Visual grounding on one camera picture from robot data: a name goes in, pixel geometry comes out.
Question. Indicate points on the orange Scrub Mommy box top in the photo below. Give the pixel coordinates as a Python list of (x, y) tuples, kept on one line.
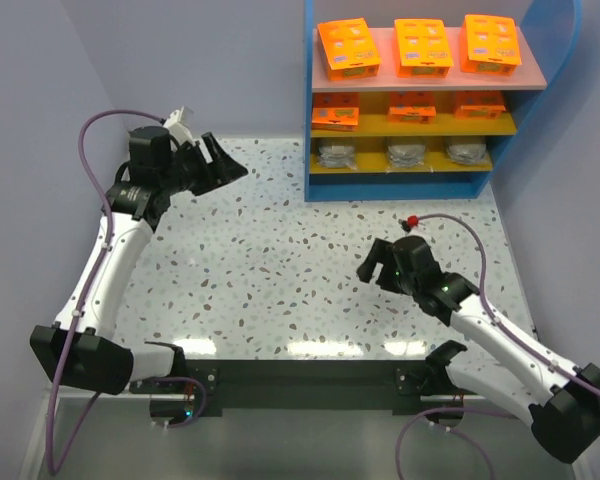
[(487, 104)]

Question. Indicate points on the bagged silver sponges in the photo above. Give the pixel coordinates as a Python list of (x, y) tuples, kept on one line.
[(405, 152), (336, 153), (466, 150)]

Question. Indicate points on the orange scrub daddy box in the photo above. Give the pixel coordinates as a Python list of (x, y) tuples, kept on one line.
[(335, 111), (489, 45)]

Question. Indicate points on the orange sponge box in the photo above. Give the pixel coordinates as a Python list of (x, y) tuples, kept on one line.
[(349, 49), (421, 48)]

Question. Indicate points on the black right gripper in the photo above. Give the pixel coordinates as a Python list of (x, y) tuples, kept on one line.
[(385, 265)]

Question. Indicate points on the orange Scrub Daddy box top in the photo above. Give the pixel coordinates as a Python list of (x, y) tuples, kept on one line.
[(489, 45)]

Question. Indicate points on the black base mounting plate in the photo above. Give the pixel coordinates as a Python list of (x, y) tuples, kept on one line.
[(400, 387)]

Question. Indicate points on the blue pink yellow shelf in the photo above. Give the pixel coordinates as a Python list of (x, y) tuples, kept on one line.
[(547, 35)]

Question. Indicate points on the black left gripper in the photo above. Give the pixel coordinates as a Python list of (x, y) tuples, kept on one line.
[(200, 167)]

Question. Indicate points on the orange Scrub Mommy box bottom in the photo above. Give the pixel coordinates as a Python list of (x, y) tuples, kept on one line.
[(411, 107)]

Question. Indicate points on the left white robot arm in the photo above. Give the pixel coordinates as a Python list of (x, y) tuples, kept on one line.
[(143, 190)]

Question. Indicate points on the orange scrub mommy box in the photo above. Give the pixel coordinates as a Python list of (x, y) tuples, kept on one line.
[(411, 107), (487, 104)]

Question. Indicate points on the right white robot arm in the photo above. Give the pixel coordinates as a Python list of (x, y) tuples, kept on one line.
[(558, 399)]

